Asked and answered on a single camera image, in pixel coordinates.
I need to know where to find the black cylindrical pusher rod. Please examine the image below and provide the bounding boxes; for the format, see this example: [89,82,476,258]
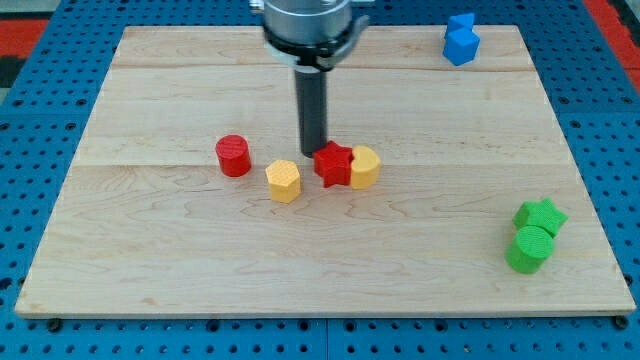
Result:
[294,71,327,157]

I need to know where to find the red star block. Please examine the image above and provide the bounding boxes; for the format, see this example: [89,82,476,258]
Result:
[313,141,353,188]

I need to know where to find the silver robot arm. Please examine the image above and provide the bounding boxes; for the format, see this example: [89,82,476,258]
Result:
[248,0,370,158]

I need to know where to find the yellow heart block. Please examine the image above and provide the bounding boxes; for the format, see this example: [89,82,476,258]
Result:
[350,145,381,190]

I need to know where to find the green star block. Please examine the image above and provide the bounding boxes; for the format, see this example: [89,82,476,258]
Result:
[512,198,569,238]

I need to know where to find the yellow hexagon block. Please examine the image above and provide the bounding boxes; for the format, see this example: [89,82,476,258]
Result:
[265,160,302,203]

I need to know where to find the red cylinder block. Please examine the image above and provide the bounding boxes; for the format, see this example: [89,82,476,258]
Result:
[215,134,252,177]

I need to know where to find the blue cube block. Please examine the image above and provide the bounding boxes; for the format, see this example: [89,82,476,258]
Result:
[443,28,480,66]

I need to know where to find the blue pentagon block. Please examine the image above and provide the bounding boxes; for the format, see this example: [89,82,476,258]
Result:
[444,12,475,37]

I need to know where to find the wooden board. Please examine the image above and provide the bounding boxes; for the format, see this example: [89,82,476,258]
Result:
[15,25,636,319]

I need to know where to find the green cylinder block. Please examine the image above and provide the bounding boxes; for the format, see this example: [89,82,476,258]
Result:
[504,225,555,274]

